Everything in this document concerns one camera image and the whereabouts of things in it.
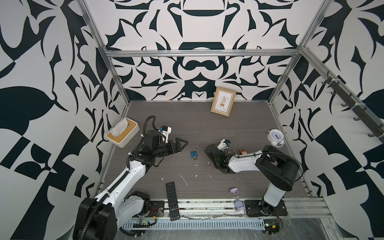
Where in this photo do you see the right circuit board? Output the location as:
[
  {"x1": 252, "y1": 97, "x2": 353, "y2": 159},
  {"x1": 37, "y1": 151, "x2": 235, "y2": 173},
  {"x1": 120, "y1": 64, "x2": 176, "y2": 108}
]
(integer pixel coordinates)
[{"x1": 264, "y1": 221, "x2": 283, "y2": 236}]

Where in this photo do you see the white cable duct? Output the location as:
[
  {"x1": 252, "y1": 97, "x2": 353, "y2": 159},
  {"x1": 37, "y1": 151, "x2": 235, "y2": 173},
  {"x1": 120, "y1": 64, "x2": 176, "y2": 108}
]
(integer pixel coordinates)
[{"x1": 122, "y1": 219, "x2": 265, "y2": 231}]

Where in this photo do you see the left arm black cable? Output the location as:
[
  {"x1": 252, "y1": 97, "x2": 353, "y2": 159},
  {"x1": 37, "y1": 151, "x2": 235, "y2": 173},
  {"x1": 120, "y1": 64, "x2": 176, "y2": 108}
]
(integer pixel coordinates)
[{"x1": 82, "y1": 115, "x2": 166, "y2": 240}]

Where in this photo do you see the blue padlock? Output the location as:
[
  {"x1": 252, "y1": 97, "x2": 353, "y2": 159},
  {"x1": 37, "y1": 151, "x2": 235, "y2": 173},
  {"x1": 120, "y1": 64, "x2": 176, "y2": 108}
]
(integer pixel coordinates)
[{"x1": 191, "y1": 146, "x2": 200, "y2": 160}]

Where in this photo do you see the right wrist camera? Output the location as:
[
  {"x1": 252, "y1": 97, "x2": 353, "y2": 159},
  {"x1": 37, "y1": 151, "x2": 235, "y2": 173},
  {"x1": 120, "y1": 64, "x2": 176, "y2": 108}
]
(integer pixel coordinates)
[{"x1": 217, "y1": 139, "x2": 231, "y2": 151}]

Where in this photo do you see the left circuit board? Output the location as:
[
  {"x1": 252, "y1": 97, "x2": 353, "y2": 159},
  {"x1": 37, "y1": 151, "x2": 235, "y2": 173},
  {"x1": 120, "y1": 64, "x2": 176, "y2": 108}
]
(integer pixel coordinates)
[{"x1": 132, "y1": 217, "x2": 157, "y2": 228}]

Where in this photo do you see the circuit board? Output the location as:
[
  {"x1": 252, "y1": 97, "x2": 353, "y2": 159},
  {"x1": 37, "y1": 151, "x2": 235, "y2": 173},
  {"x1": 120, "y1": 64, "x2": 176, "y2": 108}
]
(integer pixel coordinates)
[
  {"x1": 132, "y1": 217, "x2": 157, "y2": 228},
  {"x1": 264, "y1": 221, "x2": 283, "y2": 236}
]

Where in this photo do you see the wall hook rail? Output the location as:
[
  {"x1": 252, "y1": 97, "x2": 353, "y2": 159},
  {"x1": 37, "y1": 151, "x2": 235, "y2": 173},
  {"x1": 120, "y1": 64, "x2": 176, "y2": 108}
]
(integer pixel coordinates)
[{"x1": 322, "y1": 71, "x2": 384, "y2": 139}]

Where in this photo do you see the black remote control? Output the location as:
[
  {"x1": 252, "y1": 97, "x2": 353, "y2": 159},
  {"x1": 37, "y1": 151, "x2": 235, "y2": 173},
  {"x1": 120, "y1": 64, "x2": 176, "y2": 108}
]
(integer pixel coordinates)
[{"x1": 166, "y1": 182, "x2": 180, "y2": 222}]

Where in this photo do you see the white alarm clock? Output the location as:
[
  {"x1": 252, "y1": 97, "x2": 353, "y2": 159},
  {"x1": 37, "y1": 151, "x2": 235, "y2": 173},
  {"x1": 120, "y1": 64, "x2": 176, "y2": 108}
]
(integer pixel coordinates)
[{"x1": 267, "y1": 129, "x2": 285, "y2": 148}]

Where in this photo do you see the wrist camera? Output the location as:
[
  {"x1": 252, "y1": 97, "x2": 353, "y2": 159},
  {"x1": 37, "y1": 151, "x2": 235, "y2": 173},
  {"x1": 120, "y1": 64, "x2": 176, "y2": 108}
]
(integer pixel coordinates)
[
  {"x1": 217, "y1": 139, "x2": 231, "y2": 151},
  {"x1": 159, "y1": 126, "x2": 172, "y2": 143}
]

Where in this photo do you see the red padlock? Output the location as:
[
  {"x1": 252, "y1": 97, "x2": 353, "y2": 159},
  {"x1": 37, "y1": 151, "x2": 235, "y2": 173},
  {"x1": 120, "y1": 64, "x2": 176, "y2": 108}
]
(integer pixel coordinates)
[{"x1": 239, "y1": 145, "x2": 248, "y2": 155}]

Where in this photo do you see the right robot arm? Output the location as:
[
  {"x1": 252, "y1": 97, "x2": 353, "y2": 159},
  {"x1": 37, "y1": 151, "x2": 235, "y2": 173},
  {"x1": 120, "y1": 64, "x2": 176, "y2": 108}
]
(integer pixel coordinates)
[{"x1": 204, "y1": 144, "x2": 301, "y2": 218}]

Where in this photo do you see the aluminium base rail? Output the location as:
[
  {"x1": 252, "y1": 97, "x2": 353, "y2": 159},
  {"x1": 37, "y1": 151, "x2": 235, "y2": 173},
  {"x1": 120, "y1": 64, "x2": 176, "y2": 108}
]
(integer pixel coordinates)
[{"x1": 76, "y1": 197, "x2": 334, "y2": 220}]

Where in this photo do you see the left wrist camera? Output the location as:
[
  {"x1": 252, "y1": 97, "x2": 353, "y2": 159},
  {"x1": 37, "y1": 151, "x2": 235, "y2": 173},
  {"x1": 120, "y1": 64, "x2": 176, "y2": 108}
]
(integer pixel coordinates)
[{"x1": 159, "y1": 126, "x2": 172, "y2": 143}]

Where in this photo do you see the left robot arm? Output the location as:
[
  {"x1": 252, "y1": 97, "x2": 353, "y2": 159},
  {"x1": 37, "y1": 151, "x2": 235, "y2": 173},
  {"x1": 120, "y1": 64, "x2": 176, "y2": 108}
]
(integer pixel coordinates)
[{"x1": 73, "y1": 130, "x2": 188, "y2": 240}]

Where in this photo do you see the purple hourglass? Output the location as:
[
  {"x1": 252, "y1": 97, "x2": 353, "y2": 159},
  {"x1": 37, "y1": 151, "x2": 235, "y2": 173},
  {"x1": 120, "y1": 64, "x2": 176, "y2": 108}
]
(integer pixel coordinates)
[{"x1": 230, "y1": 188, "x2": 246, "y2": 214}]

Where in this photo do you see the wooden picture frame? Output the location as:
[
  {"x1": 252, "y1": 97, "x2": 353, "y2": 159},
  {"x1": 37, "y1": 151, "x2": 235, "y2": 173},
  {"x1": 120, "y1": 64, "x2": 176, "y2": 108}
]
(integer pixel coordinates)
[{"x1": 211, "y1": 87, "x2": 237, "y2": 117}]

